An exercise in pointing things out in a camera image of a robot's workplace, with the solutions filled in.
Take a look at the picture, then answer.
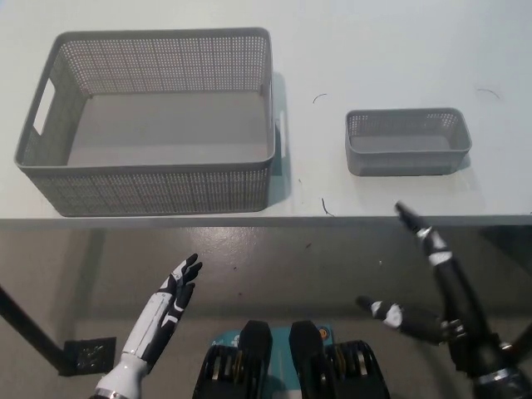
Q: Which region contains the black table leg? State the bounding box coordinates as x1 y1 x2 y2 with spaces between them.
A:
0 284 70 375

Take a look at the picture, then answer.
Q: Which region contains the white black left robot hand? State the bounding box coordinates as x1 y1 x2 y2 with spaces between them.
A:
119 254 204 370

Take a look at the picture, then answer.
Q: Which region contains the large grey perforated basket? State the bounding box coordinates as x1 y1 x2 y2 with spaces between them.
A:
13 27 288 218

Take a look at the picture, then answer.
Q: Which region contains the black floor foot plate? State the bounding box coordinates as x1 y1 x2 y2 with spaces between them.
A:
57 337 118 377

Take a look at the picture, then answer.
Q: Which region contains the small grey perforated basket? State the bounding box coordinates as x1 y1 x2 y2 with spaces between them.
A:
344 107 473 177

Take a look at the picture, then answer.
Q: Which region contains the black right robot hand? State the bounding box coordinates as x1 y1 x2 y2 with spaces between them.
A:
356 200 511 377

